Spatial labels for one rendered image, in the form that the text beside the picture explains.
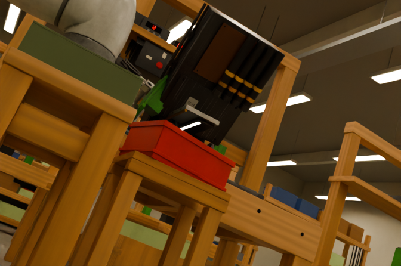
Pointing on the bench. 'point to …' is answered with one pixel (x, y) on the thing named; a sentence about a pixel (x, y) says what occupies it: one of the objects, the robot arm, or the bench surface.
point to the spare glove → (245, 189)
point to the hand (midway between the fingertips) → (143, 84)
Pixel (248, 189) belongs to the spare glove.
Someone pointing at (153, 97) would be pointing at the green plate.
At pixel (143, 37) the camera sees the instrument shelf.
